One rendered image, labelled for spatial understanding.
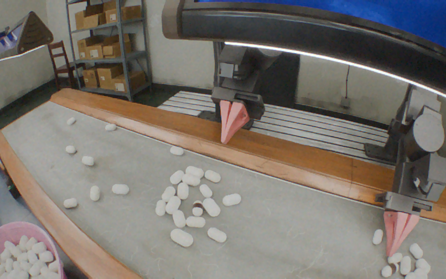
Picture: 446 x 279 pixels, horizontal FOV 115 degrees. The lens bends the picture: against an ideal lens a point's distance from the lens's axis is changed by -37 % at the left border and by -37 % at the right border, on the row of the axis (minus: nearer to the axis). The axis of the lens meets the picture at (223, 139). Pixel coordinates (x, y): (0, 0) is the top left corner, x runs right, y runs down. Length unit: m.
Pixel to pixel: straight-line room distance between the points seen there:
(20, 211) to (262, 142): 0.67
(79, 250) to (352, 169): 0.54
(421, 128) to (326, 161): 0.24
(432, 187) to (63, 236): 0.55
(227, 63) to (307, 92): 2.02
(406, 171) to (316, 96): 2.05
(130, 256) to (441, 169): 0.47
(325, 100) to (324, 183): 1.97
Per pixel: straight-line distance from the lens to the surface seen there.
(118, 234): 0.41
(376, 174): 0.54
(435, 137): 0.36
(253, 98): 0.43
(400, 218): 0.39
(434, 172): 0.34
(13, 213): 0.72
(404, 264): 0.43
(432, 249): 0.53
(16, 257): 0.51
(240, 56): 0.39
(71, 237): 0.41
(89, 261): 0.37
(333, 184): 0.48
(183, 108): 0.90
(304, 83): 2.35
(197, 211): 0.39
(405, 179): 0.39
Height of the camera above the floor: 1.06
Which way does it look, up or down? 34 degrees down
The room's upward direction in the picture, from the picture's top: straight up
